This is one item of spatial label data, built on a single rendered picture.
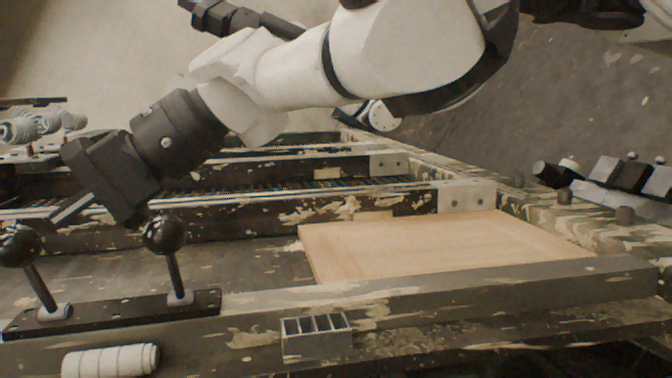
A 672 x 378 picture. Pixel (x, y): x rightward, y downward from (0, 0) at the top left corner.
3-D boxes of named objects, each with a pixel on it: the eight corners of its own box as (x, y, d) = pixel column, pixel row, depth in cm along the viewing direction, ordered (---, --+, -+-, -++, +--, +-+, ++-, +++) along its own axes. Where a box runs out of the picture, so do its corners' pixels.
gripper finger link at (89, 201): (50, 223, 51) (96, 191, 52) (61, 216, 54) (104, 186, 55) (60, 234, 52) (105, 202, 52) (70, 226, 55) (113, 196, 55)
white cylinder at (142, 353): (62, 394, 41) (155, 380, 43) (58, 364, 41) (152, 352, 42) (74, 374, 44) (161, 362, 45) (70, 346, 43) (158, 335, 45)
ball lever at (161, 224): (201, 320, 47) (182, 234, 39) (162, 324, 47) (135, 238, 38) (202, 290, 50) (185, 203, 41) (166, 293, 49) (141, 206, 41)
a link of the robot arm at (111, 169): (41, 151, 47) (138, 85, 47) (75, 141, 56) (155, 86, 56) (126, 243, 50) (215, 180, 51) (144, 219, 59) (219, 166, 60)
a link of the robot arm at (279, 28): (261, 34, 105) (306, 54, 105) (240, 66, 100) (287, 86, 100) (264, -5, 95) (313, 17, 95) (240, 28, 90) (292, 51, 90)
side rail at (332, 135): (340, 151, 238) (340, 131, 235) (117, 163, 217) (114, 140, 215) (337, 149, 245) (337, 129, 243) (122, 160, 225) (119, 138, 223)
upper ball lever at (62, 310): (75, 335, 45) (25, 247, 36) (33, 340, 44) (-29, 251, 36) (84, 302, 48) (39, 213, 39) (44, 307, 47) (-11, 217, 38)
